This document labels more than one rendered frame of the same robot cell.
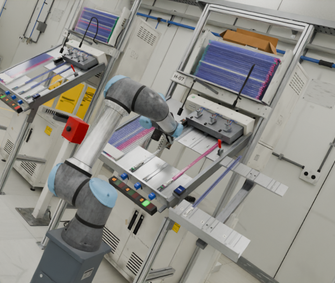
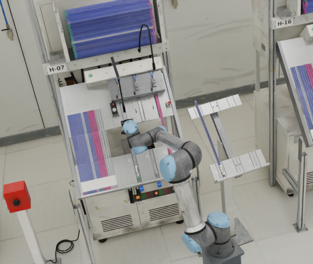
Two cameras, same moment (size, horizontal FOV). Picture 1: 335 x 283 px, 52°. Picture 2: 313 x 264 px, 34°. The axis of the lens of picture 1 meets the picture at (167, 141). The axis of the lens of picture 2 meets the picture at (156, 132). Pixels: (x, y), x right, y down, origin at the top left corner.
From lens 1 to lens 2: 223 cm
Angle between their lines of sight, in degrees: 48
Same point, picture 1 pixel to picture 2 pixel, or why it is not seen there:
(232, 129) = (157, 79)
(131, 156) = (121, 171)
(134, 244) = (146, 205)
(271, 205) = not seen: hidden behind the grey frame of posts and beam
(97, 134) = (193, 203)
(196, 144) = (143, 113)
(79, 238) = (231, 248)
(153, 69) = not seen: outside the picture
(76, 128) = (25, 195)
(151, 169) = (149, 164)
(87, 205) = (224, 234)
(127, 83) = (182, 162)
